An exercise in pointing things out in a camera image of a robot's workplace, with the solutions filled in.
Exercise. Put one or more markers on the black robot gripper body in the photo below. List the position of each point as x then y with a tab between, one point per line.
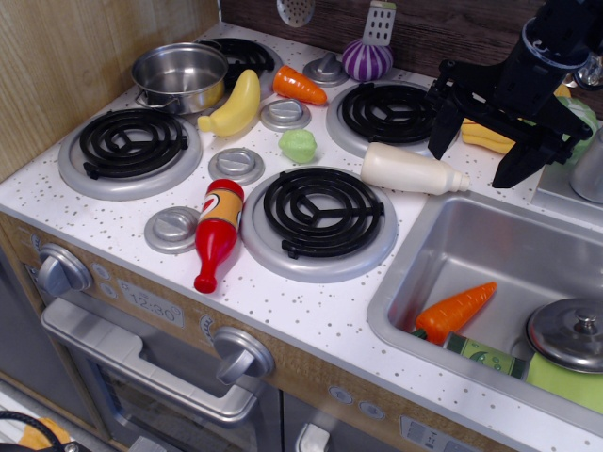
515	99

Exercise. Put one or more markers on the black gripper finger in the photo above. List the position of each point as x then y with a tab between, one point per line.
447	123
522	161

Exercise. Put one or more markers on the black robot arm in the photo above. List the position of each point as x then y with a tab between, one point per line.
562	36

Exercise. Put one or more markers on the light green toy broccoli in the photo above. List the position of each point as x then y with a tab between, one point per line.
298	145

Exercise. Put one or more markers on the stainless steel pot lid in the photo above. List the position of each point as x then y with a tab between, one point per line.
568	332

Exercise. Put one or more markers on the back right black burner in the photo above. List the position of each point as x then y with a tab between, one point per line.
391	112

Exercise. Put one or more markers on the black burner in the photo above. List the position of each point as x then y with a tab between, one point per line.
244	55
391	112
129	154
318	225

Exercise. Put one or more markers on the silver faucet base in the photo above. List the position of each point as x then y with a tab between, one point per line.
574	189

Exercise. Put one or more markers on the white toy bottle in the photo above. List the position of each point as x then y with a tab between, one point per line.
398	169

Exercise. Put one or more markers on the purple striped toy onion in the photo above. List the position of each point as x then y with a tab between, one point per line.
366	63

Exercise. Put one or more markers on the silver toy sink basin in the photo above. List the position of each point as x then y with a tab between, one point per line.
461	241

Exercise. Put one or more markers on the grey slotted spatula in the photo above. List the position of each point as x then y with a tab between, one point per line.
379	23

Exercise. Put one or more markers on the grey stove knob top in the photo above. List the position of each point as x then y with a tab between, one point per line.
326	72

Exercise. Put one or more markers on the grey stove knob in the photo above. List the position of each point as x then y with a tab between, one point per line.
326	72
241	165
284	115
172	230

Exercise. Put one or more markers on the orange toy carrot on stove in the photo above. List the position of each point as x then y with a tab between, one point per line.
294	85

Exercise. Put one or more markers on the orange toy carrot in sink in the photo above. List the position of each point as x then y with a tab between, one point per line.
451	314

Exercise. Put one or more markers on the front right black burner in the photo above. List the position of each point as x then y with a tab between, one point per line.
318	225

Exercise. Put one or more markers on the grey perforated skimmer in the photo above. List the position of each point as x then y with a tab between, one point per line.
296	13

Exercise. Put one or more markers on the green toy can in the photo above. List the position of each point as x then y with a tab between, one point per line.
478	352

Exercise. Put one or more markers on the yellow toy banana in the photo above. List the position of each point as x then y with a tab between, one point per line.
238	111

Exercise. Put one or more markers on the back left black burner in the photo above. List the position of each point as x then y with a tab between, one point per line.
244	55

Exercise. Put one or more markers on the green plate in sink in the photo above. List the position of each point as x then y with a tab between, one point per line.
582	388

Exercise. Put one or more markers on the red toy ketchup bottle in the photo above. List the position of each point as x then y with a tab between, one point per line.
217	230

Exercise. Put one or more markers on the grey stove knob front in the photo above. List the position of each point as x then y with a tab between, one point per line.
172	230

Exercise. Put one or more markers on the right grey oven dial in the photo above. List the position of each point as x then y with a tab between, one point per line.
240	355

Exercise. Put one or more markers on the grey oven dial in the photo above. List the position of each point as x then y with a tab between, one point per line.
61	271
240	355

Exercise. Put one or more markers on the front left black burner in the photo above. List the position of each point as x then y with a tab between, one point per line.
129	154

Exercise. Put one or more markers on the left grey oven dial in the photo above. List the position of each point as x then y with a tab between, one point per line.
61	271

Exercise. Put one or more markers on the yellow cloth on floor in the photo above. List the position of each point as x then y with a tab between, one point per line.
34	439

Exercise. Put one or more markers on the grey cabinet door handle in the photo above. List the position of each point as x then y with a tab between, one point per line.
312	438

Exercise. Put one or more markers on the grey oven door handle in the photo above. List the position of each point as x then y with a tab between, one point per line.
120	350

